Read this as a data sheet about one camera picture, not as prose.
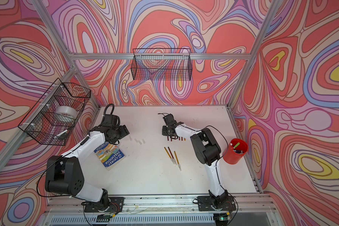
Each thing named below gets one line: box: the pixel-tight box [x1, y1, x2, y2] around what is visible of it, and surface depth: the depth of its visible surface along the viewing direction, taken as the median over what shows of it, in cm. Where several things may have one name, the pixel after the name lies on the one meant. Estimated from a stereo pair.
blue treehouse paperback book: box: [93, 141, 126, 171], surface depth 90 cm
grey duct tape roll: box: [54, 105, 78, 120], surface depth 75 cm
